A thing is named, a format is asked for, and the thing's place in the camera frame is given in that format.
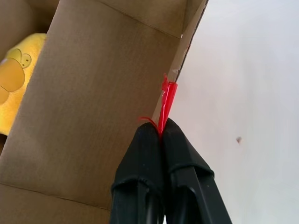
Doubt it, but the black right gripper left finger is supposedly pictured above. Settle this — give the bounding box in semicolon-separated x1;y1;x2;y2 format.
111;122;164;224

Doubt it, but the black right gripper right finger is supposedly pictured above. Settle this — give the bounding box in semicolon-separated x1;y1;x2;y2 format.
162;118;233;224

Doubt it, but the red block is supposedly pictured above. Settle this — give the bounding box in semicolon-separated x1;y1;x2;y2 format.
139;72;178;138

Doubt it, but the brown cardboard box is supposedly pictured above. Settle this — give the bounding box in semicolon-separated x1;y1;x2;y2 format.
0;0;210;224

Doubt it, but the yellow plush duck toy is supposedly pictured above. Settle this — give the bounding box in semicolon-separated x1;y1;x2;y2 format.
0;32;47;136

